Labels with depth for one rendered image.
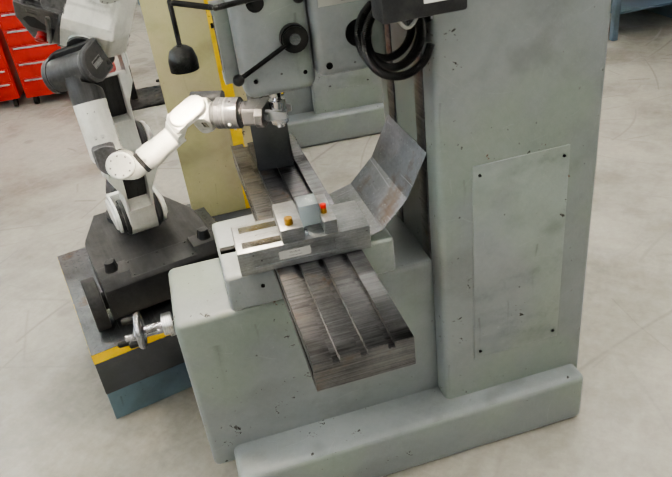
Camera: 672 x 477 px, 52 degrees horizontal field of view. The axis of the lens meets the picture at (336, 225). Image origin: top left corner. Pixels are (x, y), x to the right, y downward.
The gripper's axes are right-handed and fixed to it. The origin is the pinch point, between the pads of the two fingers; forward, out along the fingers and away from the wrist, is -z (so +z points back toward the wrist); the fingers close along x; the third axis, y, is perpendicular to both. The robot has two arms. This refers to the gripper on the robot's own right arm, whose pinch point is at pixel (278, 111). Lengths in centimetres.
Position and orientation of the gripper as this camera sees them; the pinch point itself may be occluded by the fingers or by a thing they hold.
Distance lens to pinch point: 192.6
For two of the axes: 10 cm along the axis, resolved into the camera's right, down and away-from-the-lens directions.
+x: 1.6, -5.2, 8.4
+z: -9.8, 0.0, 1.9
